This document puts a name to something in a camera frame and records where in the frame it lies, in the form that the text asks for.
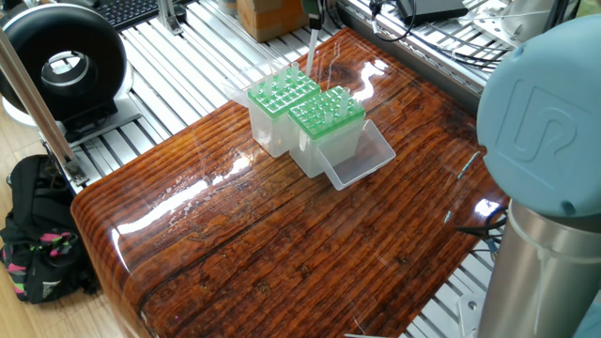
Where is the aluminium frame post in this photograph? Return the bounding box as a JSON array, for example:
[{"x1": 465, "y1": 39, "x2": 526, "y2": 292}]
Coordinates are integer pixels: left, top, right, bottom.
[{"x1": 0, "y1": 33, "x2": 87, "y2": 193}]

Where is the short aluminium post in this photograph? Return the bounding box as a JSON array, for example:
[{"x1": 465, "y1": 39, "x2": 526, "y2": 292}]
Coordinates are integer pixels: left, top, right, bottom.
[{"x1": 158, "y1": 0, "x2": 189, "y2": 35}]

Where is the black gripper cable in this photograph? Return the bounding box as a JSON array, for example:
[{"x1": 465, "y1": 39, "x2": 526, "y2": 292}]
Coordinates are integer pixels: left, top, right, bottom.
[{"x1": 368, "y1": 0, "x2": 419, "y2": 44}]

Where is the black floor cable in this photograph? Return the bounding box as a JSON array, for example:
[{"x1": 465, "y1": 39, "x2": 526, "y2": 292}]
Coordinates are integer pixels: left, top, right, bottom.
[{"x1": 458, "y1": 208, "x2": 510, "y2": 245}]

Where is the glossy wooden table board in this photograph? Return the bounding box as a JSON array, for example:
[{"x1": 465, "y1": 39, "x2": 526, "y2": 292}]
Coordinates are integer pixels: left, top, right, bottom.
[{"x1": 70, "y1": 23, "x2": 513, "y2": 338}]

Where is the dark flat device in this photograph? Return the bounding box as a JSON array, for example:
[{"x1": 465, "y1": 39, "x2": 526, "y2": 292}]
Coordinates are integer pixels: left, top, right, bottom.
[{"x1": 404, "y1": 0, "x2": 470, "y2": 24}]

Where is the green rack clear tip box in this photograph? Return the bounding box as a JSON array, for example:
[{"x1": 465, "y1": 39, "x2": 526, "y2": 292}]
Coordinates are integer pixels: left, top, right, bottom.
[
  {"x1": 223, "y1": 64, "x2": 320, "y2": 159},
  {"x1": 286, "y1": 86, "x2": 396, "y2": 192}
]

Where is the black backpack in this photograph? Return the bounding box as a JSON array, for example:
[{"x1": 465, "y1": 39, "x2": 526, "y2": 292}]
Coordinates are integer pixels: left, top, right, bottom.
[{"x1": 0, "y1": 153, "x2": 102, "y2": 306}]

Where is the black keyboard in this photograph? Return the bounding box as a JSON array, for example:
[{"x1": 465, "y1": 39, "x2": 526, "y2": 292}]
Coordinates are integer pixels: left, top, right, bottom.
[{"x1": 94, "y1": 0, "x2": 162, "y2": 29}]

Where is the brown cardboard box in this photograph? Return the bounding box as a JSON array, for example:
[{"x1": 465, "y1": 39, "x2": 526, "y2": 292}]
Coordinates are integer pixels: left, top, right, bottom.
[{"x1": 235, "y1": 0, "x2": 306, "y2": 44}]

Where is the black round ring device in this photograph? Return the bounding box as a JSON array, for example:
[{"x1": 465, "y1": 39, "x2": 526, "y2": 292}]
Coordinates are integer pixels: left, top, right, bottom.
[{"x1": 0, "y1": 3, "x2": 130, "y2": 144}]

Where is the perforated silver metal plate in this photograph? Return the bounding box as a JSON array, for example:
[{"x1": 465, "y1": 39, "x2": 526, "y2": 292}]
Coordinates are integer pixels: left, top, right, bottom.
[{"x1": 470, "y1": 0, "x2": 555, "y2": 43}]

